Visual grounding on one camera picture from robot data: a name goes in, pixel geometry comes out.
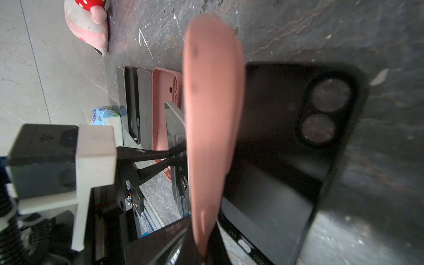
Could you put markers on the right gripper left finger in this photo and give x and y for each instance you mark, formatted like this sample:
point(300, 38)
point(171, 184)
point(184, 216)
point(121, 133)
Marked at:
point(189, 254)

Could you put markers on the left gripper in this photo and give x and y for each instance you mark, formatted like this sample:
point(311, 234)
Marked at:
point(111, 224)

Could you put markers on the long black phone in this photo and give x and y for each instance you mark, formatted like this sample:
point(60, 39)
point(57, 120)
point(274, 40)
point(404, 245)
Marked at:
point(145, 107)

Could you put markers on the phone with pink edge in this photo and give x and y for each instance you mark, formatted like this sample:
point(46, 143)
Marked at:
point(176, 133)

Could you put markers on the pink pig plush toy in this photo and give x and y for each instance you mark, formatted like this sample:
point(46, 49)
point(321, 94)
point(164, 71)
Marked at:
point(87, 20)

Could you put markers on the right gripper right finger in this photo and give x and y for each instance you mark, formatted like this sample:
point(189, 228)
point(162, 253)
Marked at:
point(216, 251)

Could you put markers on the wet wipes pack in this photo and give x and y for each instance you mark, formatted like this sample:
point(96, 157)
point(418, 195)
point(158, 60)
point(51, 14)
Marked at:
point(108, 116)

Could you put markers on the black phone case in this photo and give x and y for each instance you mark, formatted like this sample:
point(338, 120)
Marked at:
point(296, 122)
point(132, 96)

